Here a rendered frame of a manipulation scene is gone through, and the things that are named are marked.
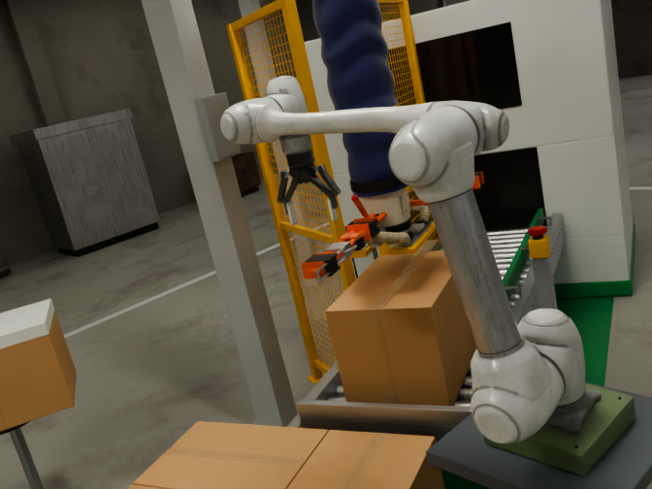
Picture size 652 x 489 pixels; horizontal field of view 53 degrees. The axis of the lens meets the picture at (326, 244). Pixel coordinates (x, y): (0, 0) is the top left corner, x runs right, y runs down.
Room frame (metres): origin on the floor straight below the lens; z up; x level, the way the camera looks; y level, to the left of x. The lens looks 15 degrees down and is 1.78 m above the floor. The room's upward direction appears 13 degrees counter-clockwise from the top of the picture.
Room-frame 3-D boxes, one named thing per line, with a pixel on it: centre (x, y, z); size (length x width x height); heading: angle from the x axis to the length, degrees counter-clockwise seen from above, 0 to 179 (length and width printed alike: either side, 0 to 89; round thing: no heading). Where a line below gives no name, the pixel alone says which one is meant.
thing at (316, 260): (1.88, 0.03, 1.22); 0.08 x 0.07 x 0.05; 152
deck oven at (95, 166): (9.86, 3.25, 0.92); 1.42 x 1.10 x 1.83; 129
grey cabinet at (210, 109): (3.17, 0.37, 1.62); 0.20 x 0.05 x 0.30; 151
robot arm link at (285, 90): (1.87, 0.03, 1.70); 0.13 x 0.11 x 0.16; 137
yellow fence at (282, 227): (3.30, 0.08, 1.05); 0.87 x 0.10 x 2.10; 23
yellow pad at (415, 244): (2.36, -0.34, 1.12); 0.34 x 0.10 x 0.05; 152
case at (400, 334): (2.39, -0.26, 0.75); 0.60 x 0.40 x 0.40; 153
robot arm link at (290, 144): (1.88, 0.02, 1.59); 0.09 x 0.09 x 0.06
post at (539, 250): (2.34, -0.79, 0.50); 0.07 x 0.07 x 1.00; 61
